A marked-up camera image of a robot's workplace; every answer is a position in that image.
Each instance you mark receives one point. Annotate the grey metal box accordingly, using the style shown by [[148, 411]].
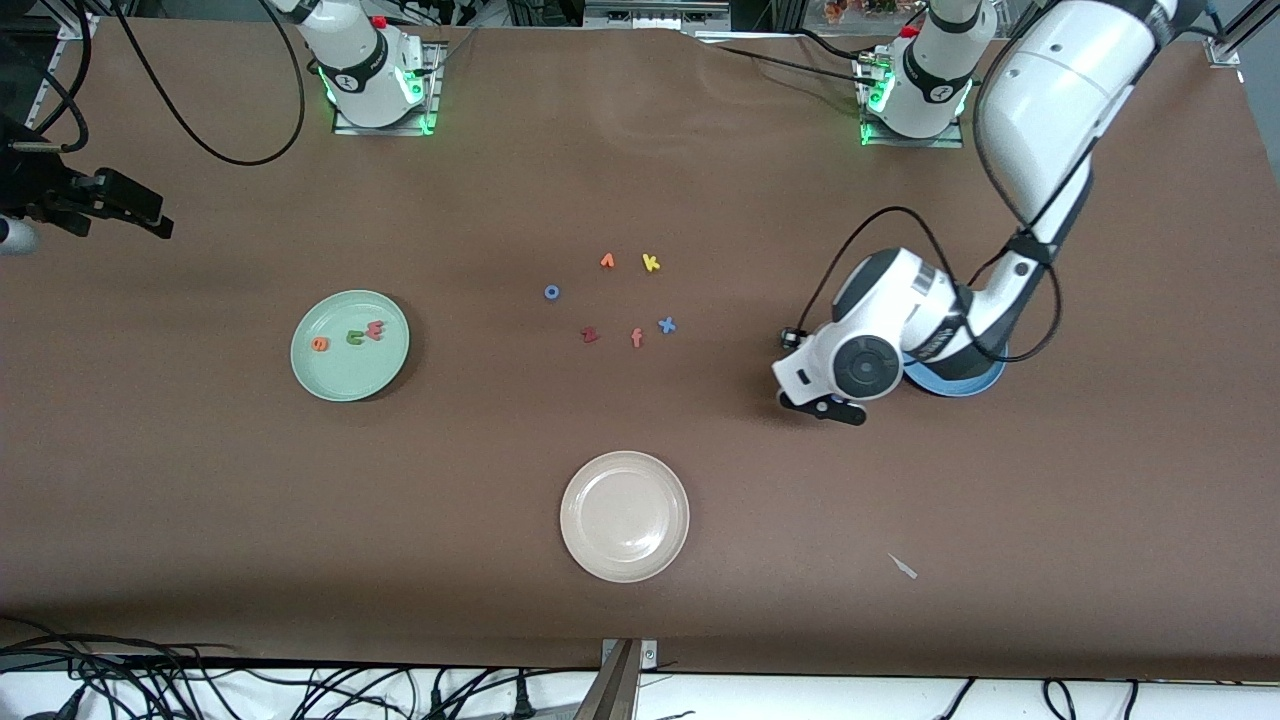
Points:
[[655, 12]]

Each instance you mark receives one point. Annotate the red foam letter w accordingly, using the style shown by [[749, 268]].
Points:
[[375, 330]]

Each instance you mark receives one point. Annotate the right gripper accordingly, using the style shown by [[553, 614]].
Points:
[[38, 189]]

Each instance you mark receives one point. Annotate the brown table cover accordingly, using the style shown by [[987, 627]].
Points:
[[640, 180]]

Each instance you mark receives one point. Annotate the blue plate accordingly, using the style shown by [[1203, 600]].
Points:
[[960, 385]]

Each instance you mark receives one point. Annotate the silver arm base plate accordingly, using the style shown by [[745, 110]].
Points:
[[434, 90], [910, 143]]

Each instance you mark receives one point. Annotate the aluminium frame rail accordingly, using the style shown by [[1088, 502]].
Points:
[[1225, 48], [60, 70]]

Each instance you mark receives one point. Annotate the white paper scrap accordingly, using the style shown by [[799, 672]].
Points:
[[904, 567]]

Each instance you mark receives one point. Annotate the silver metal bracket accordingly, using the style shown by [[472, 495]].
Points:
[[648, 654]]

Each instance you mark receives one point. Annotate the orange artificial flowers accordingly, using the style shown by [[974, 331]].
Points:
[[860, 8]]

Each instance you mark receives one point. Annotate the beige plate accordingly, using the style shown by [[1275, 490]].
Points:
[[624, 516]]

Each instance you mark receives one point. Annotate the dark grey camera pole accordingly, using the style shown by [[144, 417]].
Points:
[[612, 690]]

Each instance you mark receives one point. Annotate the green plate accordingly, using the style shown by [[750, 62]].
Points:
[[350, 375]]

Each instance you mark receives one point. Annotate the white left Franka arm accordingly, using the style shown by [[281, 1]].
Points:
[[1050, 100]]

